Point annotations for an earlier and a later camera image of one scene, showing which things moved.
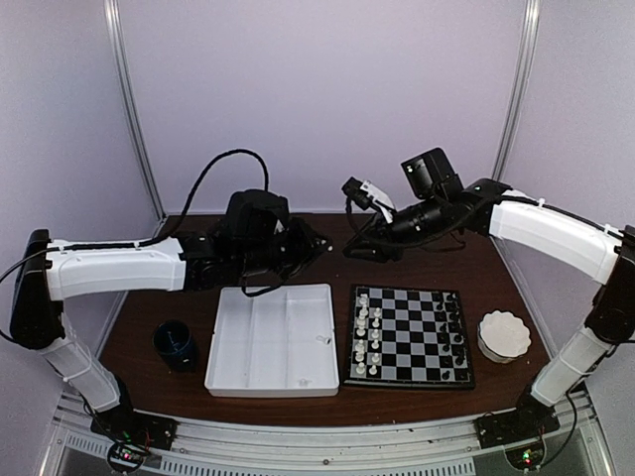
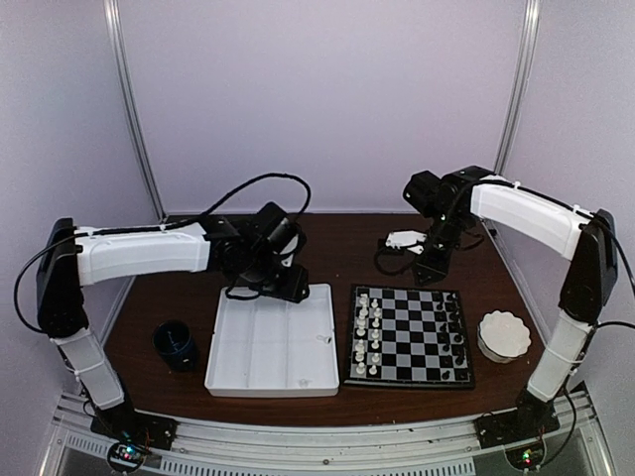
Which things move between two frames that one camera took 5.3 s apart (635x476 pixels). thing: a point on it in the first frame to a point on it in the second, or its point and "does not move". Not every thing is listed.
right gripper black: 381,239 to 437,269
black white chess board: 407,336 does not move
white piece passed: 361,327 does not move
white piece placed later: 359,350 does not move
